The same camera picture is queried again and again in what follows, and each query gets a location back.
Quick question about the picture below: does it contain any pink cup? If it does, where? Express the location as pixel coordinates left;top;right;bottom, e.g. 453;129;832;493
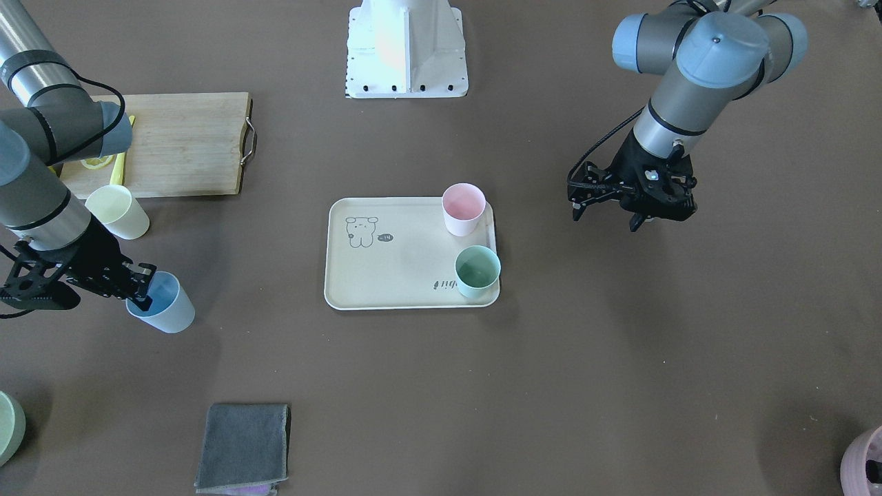
442;183;487;238

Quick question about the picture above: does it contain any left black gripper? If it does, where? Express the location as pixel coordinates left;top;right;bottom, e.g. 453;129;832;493
567;132;697;233

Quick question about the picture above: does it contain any yellow plastic knife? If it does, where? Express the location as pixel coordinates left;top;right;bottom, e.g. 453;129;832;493
108;153;127;186

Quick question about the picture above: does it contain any folded grey cloth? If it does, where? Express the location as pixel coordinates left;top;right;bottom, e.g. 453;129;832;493
194;403;289;495

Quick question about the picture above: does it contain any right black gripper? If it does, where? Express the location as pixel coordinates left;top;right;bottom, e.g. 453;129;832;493
1;220;156;311

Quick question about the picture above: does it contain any cream rabbit serving tray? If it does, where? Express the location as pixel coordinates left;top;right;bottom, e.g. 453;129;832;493
324;197;500;311

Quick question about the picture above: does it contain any pink mixing bowl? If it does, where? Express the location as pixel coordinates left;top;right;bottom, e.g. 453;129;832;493
840;426;881;495

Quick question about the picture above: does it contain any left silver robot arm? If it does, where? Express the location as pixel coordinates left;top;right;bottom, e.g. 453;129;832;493
566;1;809;231

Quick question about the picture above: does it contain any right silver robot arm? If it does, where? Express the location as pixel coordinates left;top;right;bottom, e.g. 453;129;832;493
1;1;156;313

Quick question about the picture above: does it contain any mint green cup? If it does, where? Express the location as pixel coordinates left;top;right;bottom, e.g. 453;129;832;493
454;245;502;298

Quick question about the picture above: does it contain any light blue cup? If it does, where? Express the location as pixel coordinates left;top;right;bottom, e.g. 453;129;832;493
124;271;195;333

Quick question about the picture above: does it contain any pale yellow cup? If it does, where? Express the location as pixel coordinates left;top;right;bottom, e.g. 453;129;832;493
85;185;150;240

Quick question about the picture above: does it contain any mint green bowl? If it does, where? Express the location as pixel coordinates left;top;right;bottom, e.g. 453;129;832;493
0;391;26;466

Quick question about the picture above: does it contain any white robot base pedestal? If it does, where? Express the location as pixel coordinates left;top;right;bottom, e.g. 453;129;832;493
345;1;469;99

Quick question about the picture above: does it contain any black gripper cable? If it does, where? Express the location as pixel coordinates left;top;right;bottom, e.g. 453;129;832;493
566;107;645;187

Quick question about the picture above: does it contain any lower lemon slice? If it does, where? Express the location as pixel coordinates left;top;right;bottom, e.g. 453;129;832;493
79;154;116;170

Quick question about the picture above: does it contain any bamboo cutting board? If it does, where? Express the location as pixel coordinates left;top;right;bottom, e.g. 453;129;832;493
54;92;258;200

